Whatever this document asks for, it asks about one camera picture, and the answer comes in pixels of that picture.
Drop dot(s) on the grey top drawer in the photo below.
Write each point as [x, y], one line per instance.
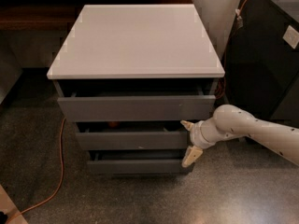
[137, 108]

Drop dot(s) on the grey bottom drawer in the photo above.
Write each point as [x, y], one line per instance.
[137, 162]

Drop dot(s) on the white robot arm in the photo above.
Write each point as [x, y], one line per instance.
[230, 122]

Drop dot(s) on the red apple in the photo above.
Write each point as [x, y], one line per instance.
[113, 124]

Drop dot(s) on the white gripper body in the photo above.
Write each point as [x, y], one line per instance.
[196, 136]

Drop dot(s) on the dark wooden shelf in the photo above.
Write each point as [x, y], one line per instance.
[57, 15]

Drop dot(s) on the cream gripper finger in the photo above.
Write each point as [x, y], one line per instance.
[187, 124]
[191, 156]

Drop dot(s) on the green yellow sponge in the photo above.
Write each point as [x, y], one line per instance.
[173, 126]

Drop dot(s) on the grey drawer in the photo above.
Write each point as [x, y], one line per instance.
[137, 108]
[137, 162]
[141, 135]

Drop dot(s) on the white wall outlet plate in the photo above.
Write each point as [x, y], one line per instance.
[291, 36]

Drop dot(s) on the black cabinet on right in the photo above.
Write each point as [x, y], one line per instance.
[262, 70]

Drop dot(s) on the grey drawer cabinet white top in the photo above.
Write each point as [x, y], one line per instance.
[136, 50]

